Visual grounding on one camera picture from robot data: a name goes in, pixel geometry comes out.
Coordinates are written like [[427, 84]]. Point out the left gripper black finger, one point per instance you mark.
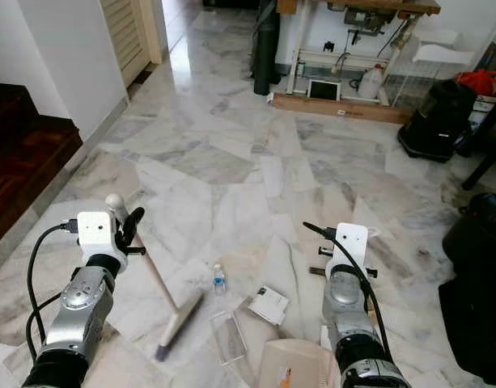
[[133, 223]]

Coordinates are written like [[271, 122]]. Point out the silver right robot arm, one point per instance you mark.
[[349, 311]]

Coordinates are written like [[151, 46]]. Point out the small dark brown scrap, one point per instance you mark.
[[318, 271]]

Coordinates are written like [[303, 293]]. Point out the small clear water bottle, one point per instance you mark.
[[219, 280]]

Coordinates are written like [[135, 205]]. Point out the white printed booklet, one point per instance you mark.
[[269, 305]]

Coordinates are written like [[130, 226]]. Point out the large black bag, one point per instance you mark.
[[474, 299]]

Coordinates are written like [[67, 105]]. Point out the dark wooden stairs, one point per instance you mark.
[[29, 162]]

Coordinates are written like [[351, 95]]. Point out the clear plastic container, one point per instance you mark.
[[228, 339]]

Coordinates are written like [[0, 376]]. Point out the black furniture leg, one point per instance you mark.
[[486, 158]]

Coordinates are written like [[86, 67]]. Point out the black bulky appliance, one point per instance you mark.
[[438, 121]]

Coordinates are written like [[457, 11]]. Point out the long flat cardboard box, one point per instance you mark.
[[341, 107]]

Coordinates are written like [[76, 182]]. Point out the beige louvred door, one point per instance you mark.
[[128, 34]]

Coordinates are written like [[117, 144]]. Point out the white framed tablet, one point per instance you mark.
[[324, 90]]

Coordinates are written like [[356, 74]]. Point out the white plastic jug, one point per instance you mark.
[[372, 83]]

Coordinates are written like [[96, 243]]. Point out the black rolled mat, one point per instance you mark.
[[265, 52]]

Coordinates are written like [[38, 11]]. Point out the red bag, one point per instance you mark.
[[482, 81]]

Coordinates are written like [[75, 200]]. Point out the white plastic tray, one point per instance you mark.
[[442, 53]]

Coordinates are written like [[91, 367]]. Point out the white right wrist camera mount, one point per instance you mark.
[[351, 242]]

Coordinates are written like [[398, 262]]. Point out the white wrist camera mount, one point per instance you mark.
[[351, 242], [95, 233]]

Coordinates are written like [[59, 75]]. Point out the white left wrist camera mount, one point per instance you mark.
[[95, 233]]

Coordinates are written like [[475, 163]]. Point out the sewing table with white frame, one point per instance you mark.
[[361, 6]]

